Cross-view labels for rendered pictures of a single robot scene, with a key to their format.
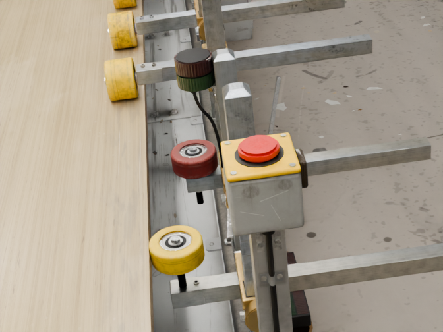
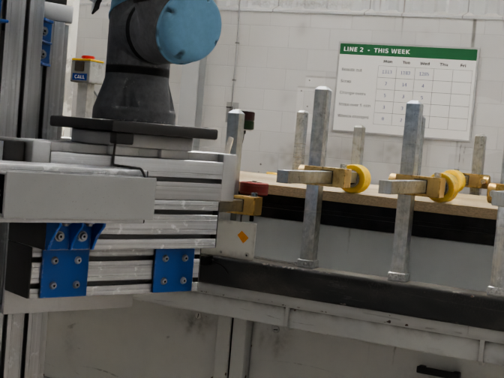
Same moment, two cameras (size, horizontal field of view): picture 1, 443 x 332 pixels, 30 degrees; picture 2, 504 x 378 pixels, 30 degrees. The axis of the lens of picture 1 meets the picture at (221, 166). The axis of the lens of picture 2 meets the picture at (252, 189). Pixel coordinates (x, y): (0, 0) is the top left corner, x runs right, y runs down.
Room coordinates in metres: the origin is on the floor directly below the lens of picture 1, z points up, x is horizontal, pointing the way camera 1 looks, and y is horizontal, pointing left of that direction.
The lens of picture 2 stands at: (2.43, -2.30, 1.03)
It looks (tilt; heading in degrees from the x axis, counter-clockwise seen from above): 3 degrees down; 117
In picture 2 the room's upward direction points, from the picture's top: 5 degrees clockwise
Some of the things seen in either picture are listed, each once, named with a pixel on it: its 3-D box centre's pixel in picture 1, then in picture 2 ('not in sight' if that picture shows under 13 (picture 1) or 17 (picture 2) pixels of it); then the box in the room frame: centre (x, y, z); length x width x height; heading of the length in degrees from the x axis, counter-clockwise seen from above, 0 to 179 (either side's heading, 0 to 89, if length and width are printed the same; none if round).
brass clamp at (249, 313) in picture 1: (256, 290); not in sight; (0.96, -0.03, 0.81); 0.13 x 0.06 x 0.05; 2
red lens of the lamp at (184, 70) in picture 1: (193, 62); (244, 115); (1.19, 0.02, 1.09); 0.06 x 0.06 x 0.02
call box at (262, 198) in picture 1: (262, 186); (87, 72); (0.68, -0.04, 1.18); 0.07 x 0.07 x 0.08; 2
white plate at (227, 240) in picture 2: not in sight; (212, 236); (1.16, -0.05, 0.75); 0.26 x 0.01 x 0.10; 2
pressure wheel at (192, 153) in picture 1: (196, 175); (253, 201); (1.23, 0.05, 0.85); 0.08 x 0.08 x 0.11
